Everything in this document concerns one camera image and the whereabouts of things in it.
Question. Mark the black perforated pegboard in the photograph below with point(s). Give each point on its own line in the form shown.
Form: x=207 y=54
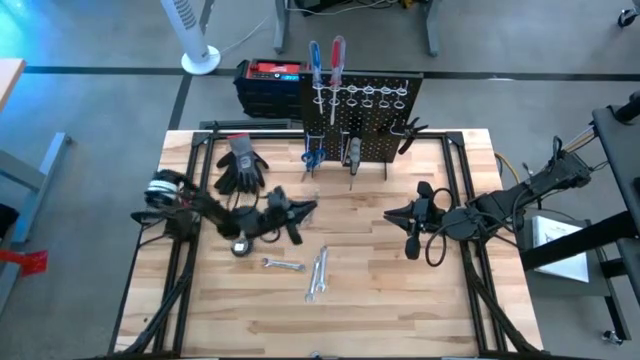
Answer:
x=372 y=140

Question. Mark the red plastic object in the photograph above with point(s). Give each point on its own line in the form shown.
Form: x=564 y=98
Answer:
x=30 y=261

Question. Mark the grey black work glove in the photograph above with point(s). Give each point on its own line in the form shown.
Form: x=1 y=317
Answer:
x=225 y=182
x=245 y=160

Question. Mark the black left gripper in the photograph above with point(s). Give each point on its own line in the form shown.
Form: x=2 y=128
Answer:
x=265 y=220

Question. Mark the wooden desk top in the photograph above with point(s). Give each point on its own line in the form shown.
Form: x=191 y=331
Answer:
x=10 y=75

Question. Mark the grey desk leg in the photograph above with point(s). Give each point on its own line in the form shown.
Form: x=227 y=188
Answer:
x=433 y=25
x=281 y=25

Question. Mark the white paper sheet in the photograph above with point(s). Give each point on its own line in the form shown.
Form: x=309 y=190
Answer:
x=565 y=255

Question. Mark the white tower fan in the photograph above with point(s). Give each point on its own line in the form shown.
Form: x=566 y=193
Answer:
x=200 y=60

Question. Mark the silver peg hook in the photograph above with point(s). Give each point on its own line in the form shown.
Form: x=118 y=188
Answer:
x=393 y=127
x=309 y=140

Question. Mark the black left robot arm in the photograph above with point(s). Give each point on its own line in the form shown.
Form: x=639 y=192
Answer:
x=210 y=212

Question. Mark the red black tool box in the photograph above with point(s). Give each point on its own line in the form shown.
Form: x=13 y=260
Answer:
x=272 y=70

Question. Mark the silver combination wrench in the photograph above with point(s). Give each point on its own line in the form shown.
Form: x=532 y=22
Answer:
x=323 y=270
x=285 y=265
x=313 y=280

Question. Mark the black equipment stand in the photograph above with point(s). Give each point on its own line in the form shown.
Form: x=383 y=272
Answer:
x=620 y=150

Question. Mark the black pliers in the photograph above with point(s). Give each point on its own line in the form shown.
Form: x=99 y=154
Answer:
x=403 y=144

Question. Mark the grey base plate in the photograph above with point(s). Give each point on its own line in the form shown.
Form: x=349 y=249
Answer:
x=550 y=289

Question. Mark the black aluminium table frame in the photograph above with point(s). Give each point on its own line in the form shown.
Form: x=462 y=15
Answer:
x=201 y=139

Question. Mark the grey metal bench frame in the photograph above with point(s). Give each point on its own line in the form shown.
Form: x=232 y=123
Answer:
x=55 y=150

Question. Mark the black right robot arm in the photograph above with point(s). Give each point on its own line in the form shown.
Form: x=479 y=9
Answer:
x=500 y=205

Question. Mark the grey black tape measure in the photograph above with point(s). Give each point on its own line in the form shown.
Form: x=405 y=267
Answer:
x=241 y=248

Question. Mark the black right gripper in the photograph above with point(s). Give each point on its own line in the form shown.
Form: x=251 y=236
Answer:
x=427 y=215

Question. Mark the black caster wheel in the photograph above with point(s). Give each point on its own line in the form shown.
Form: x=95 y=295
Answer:
x=627 y=17

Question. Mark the small grey caster wheel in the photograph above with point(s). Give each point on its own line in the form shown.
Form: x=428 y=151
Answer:
x=611 y=337

